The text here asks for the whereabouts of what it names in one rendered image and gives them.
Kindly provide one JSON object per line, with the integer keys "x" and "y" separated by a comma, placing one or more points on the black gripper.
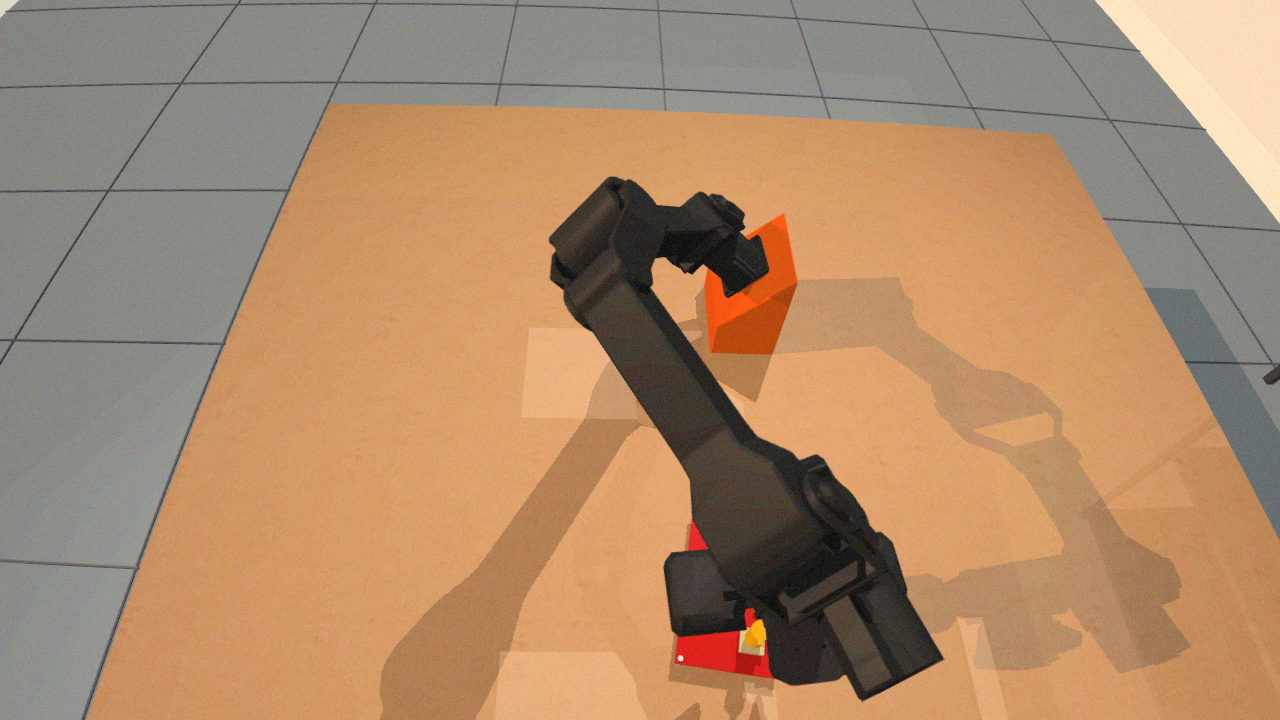
{"x": 702, "y": 603}

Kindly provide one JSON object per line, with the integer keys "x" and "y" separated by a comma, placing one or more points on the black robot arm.
{"x": 766, "y": 517}

